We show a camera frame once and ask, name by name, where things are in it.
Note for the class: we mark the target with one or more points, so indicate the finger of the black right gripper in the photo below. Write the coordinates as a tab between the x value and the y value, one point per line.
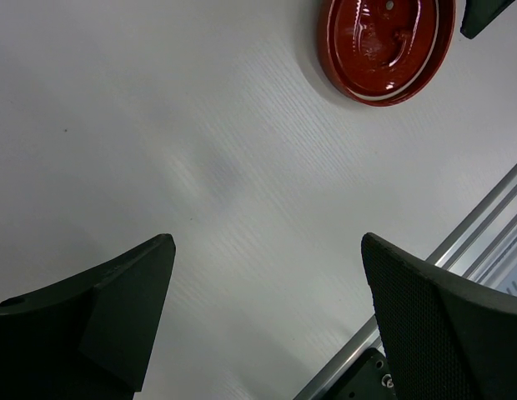
478	14

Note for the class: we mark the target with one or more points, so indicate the aluminium mounting rail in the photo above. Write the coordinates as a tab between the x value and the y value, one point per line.
483	248

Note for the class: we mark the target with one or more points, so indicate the red round lid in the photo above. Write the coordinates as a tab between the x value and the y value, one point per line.
381	53

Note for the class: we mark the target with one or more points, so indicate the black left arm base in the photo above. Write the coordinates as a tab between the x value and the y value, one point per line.
369	378

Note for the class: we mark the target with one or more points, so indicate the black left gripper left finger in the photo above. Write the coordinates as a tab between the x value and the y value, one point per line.
89	336

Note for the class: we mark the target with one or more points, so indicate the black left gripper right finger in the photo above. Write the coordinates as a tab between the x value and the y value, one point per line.
444	336

